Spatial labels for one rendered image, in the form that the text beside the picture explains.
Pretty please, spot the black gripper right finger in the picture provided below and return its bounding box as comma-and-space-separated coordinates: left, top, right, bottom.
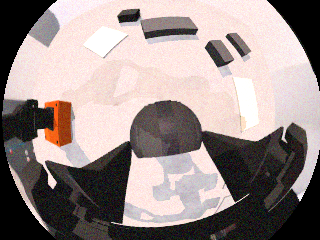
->
201, 127, 284, 203

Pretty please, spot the dark grey controller unit with white label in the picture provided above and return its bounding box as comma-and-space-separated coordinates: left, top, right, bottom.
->
129, 100, 203, 159

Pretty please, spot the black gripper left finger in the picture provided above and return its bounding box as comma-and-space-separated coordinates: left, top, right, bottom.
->
45, 141, 132, 224

